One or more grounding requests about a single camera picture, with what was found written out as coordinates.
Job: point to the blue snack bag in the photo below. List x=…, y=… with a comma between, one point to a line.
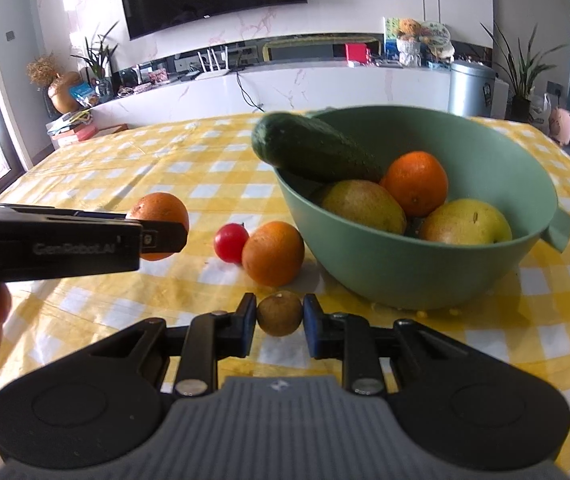
x=82, y=94

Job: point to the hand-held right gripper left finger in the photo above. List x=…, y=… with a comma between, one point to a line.
x=248, y=327

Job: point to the green plant in glass vase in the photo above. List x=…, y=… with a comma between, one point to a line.
x=97, y=62

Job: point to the white router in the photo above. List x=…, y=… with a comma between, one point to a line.
x=213, y=72

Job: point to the red cherry tomato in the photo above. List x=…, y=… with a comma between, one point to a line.
x=230, y=242

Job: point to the white knitted pot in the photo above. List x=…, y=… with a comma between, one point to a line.
x=410, y=54

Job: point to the dried flower bunch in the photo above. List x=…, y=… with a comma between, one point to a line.
x=41, y=71

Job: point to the white plastic bag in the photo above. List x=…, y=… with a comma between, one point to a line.
x=540, y=107

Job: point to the brown teddy bear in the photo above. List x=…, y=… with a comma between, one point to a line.
x=409, y=30

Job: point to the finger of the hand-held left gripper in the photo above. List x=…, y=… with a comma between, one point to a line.
x=165, y=239

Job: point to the round hand fan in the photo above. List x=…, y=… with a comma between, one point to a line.
x=437, y=39

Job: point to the green plastic bowl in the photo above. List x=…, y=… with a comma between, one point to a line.
x=415, y=270

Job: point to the long-leaf potted plant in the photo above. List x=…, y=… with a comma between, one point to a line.
x=520, y=80

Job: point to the orange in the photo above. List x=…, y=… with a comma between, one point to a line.
x=162, y=207
x=272, y=255
x=415, y=185

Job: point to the yellow pear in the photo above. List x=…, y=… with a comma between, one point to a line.
x=362, y=205
x=465, y=222

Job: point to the stack of books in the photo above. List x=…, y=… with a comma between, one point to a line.
x=72, y=130

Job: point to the yellow checked tablecloth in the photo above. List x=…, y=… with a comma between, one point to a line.
x=115, y=170

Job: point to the red box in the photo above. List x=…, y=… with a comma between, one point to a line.
x=356, y=52

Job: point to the silver trash can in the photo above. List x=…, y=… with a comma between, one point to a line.
x=470, y=90

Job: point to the white marble tv cabinet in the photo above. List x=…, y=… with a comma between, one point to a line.
x=315, y=90

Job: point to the green cucumber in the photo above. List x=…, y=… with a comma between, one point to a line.
x=310, y=150

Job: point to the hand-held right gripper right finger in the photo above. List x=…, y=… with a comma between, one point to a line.
x=312, y=327

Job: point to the brown longan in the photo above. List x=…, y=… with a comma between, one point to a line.
x=279, y=314

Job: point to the gold vase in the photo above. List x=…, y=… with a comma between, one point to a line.
x=64, y=94

